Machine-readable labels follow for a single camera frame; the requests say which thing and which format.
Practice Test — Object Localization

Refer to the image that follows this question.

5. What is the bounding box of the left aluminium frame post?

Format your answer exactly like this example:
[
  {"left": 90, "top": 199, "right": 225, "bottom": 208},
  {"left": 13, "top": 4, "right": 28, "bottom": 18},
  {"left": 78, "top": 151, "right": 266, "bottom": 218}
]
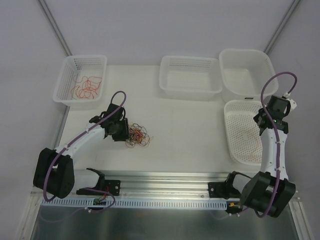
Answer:
[{"left": 36, "top": 0, "right": 72, "bottom": 57}]

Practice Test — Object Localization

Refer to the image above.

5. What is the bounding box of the right aluminium frame post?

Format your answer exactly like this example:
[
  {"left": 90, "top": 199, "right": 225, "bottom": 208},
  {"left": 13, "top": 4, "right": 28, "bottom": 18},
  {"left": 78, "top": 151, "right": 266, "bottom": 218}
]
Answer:
[{"left": 263, "top": 0, "right": 303, "bottom": 55}]

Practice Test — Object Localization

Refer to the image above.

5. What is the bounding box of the aluminium mounting rail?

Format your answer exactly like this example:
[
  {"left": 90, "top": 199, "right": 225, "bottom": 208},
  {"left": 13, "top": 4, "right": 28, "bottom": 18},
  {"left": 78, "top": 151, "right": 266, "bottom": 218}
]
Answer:
[{"left": 32, "top": 170, "right": 300, "bottom": 201}]

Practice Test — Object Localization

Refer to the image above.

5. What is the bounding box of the white solid plastic tub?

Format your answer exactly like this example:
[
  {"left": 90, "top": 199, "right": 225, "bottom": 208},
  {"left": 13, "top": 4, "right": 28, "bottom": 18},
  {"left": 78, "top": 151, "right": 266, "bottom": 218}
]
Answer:
[{"left": 218, "top": 48, "right": 276, "bottom": 103}]

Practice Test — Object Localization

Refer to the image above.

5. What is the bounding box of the white perforated basket left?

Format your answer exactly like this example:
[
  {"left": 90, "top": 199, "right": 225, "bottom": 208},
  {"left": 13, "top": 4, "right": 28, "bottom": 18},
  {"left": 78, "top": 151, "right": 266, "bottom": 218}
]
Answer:
[{"left": 52, "top": 54, "right": 108, "bottom": 109}]

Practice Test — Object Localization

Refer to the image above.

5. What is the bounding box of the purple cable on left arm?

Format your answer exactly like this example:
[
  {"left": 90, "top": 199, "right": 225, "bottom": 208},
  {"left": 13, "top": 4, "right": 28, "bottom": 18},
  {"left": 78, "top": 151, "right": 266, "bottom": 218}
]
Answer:
[{"left": 42, "top": 90, "right": 127, "bottom": 214}]

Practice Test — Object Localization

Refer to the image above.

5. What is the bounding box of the white perforated basket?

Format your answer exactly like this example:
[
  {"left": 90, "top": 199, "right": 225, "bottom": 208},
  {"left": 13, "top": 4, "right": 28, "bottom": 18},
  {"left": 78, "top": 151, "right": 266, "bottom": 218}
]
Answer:
[
  {"left": 52, "top": 54, "right": 108, "bottom": 109},
  {"left": 158, "top": 55, "right": 223, "bottom": 101}
]

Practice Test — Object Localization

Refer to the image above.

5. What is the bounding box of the multicolour cable bundle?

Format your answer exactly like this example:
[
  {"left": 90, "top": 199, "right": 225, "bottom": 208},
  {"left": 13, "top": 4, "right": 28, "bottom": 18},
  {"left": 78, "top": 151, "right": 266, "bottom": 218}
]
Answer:
[{"left": 124, "top": 122, "right": 155, "bottom": 149}]

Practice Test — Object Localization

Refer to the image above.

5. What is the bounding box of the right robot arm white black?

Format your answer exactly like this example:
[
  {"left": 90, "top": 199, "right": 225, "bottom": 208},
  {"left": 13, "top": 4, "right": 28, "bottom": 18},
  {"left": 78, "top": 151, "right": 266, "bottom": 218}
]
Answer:
[{"left": 222, "top": 95, "right": 297, "bottom": 218}]

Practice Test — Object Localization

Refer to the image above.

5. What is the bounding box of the white round-hole basket right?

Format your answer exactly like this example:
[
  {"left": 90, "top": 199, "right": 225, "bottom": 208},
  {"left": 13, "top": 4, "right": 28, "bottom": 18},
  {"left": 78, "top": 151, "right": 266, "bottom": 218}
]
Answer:
[{"left": 224, "top": 100, "right": 263, "bottom": 166}]

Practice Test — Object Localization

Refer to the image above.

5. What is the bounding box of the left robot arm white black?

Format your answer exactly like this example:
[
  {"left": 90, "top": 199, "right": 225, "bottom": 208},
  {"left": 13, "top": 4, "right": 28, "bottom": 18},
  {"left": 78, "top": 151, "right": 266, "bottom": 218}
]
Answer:
[{"left": 33, "top": 103, "right": 130, "bottom": 202}]

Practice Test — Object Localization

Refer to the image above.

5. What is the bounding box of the white slotted cable duct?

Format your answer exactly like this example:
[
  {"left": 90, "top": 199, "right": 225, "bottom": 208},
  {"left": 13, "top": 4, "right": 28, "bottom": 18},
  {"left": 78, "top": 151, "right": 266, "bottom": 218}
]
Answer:
[{"left": 41, "top": 197, "right": 228, "bottom": 211}]

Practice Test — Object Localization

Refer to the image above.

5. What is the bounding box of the orange cable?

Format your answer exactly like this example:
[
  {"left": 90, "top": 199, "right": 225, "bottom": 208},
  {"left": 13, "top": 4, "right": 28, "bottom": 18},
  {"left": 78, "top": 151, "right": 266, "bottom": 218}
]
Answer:
[{"left": 234, "top": 124, "right": 264, "bottom": 161}]

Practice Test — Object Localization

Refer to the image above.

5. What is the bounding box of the red cable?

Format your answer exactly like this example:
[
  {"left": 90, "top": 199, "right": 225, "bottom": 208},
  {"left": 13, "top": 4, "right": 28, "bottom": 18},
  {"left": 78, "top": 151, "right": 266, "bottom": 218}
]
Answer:
[{"left": 70, "top": 73, "right": 104, "bottom": 100}]

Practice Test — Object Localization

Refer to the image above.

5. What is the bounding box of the white perforated basket middle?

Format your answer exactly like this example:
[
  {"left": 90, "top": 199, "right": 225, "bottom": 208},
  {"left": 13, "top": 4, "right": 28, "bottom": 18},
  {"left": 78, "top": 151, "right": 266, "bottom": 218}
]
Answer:
[{"left": 158, "top": 55, "right": 223, "bottom": 101}]

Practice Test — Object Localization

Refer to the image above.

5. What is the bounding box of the aluminium frame post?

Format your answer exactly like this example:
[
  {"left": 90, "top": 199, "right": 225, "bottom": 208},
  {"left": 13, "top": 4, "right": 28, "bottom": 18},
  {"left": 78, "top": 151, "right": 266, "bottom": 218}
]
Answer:
[
  {"left": 263, "top": 0, "right": 303, "bottom": 55},
  {"left": 36, "top": 0, "right": 72, "bottom": 57}
]

